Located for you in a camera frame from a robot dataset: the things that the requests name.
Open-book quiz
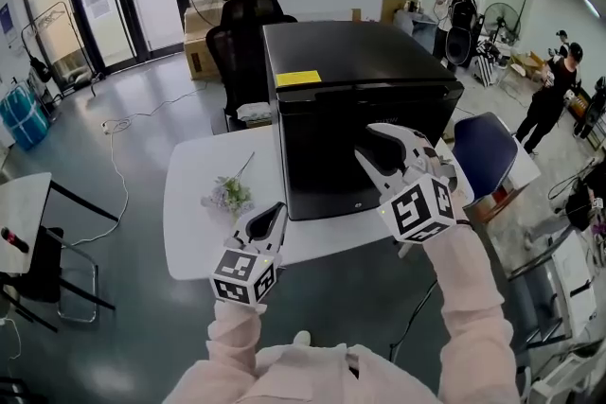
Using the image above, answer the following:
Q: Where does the small black standing fan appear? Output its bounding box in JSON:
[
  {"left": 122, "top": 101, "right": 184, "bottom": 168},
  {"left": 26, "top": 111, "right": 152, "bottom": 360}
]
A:
[{"left": 483, "top": 2, "right": 522, "bottom": 46}]

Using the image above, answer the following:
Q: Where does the blue chair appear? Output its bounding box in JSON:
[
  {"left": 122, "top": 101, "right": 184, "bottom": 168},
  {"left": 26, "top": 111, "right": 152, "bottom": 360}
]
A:
[{"left": 452, "top": 111, "right": 520, "bottom": 204}]

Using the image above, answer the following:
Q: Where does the black mini fridge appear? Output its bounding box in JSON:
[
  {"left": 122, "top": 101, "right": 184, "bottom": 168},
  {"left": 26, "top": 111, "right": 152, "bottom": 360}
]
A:
[{"left": 261, "top": 20, "right": 465, "bottom": 222}]

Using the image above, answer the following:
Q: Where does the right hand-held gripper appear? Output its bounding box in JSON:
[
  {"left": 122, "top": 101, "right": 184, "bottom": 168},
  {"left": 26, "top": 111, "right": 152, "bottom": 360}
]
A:
[{"left": 354, "top": 122, "right": 458, "bottom": 246}]

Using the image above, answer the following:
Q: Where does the black folding chair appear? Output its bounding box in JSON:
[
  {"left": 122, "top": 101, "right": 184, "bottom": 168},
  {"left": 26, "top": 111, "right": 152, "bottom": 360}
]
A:
[{"left": 18, "top": 225, "right": 117, "bottom": 324}]

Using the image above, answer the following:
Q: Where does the person's right forearm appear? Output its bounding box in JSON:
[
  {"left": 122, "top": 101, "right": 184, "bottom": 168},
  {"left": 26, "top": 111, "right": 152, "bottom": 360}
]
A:
[{"left": 419, "top": 202, "right": 508, "bottom": 313}]

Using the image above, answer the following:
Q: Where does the person's left forearm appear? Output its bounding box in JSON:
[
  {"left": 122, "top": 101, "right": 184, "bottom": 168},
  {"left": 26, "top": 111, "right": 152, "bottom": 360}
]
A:
[{"left": 206, "top": 300, "right": 266, "bottom": 360}]

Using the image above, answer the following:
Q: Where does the black clothes rack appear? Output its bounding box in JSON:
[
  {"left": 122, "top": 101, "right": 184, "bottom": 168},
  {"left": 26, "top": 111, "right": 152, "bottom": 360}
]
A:
[{"left": 18, "top": 0, "right": 103, "bottom": 96}]

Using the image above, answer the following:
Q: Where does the large cardboard box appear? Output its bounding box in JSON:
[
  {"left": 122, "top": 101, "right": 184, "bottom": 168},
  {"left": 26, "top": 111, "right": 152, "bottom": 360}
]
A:
[{"left": 183, "top": 7, "right": 223, "bottom": 81}]

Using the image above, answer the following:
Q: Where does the white black-framed desk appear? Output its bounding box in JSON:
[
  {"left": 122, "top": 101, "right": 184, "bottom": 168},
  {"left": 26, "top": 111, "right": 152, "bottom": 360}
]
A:
[{"left": 508, "top": 229, "right": 597, "bottom": 346}]

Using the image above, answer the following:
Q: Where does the small cardboard box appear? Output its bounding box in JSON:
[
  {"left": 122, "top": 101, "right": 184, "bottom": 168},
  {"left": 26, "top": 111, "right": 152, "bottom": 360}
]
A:
[{"left": 381, "top": 0, "right": 420, "bottom": 25}]

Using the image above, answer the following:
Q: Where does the cola bottle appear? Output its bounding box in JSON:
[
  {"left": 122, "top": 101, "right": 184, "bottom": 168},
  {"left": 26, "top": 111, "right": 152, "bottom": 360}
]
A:
[{"left": 0, "top": 226, "right": 30, "bottom": 255}]

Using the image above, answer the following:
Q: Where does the person's pink clothing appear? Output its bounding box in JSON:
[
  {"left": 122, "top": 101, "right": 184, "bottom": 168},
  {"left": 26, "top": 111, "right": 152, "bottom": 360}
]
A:
[{"left": 163, "top": 297, "right": 522, "bottom": 404}]

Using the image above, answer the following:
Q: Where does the black mesh office chair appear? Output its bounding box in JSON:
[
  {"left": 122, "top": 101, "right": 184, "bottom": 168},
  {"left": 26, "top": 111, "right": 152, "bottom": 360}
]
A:
[{"left": 205, "top": 0, "right": 298, "bottom": 124}]

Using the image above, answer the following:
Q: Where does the plastic wrapped bin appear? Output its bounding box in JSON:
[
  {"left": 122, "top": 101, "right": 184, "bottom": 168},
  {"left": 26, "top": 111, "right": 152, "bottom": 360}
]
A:
[{"left": 395, "top": 9, "right": 437, "bottom": 53}]

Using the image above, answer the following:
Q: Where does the blue wrapped bundle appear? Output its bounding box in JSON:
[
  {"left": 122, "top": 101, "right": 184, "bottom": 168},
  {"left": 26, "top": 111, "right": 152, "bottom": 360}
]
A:
[{"left": 0, "top": 82, "right": 51, "bottom": 151}]

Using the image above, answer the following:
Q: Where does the blue wall poster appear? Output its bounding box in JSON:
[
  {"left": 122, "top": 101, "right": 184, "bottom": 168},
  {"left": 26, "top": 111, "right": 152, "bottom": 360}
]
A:
[{"left": 0, "top": 2, "right": 18, "bottom": 48}]

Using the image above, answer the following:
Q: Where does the white black-legged side table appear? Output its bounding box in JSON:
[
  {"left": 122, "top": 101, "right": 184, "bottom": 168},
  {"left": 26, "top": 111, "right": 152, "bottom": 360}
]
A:
[{"left": 0, "top": 172, "right": 119, "bottom": 275}]

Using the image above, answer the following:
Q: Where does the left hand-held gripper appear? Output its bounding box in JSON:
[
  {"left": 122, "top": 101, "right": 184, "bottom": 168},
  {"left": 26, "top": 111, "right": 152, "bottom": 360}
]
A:
[{"left": 208, "top": 202, "right": 289, "bottom": 306}]

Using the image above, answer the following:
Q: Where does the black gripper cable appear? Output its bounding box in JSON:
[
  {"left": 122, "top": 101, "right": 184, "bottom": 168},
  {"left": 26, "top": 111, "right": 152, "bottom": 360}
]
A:
[{"left": 388, "top": 281, "right": 439, "bottom": 360}]

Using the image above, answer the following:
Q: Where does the purple flower bunch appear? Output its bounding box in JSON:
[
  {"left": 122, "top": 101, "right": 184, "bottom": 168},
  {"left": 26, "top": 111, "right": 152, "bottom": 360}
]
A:
[{"left": 201, "top": 150, "right": 257, "bottom": 219}]

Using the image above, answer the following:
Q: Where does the white tissue packet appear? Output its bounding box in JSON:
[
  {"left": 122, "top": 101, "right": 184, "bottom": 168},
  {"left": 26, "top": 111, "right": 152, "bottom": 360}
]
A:
[{"left": 236, "top": 101, "right": 274, "bottom": 129}]

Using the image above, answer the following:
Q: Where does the white office chair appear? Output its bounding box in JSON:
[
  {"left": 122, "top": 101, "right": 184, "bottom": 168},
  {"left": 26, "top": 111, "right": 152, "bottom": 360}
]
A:
[{"left": 515, "top": 340, "right": 606, "bottom": 404}]

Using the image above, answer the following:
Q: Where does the black white striped bag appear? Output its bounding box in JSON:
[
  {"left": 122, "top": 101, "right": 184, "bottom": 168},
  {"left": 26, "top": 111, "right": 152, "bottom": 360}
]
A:
[{"left": 472, "top": 40, "right": 503, "bottom": 86}]

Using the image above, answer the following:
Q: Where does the white floor cable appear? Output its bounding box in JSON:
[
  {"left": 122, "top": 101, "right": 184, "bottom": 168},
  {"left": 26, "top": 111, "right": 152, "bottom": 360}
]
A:
[{"left": 70, "top": 82, "right": 223, "bottom": 247}]

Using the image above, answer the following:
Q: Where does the wooden low table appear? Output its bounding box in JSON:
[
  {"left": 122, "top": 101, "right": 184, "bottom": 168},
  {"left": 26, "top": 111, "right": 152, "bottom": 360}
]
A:
[{"left": 472, "top": 141, "right": 542, "bottom": 223}]

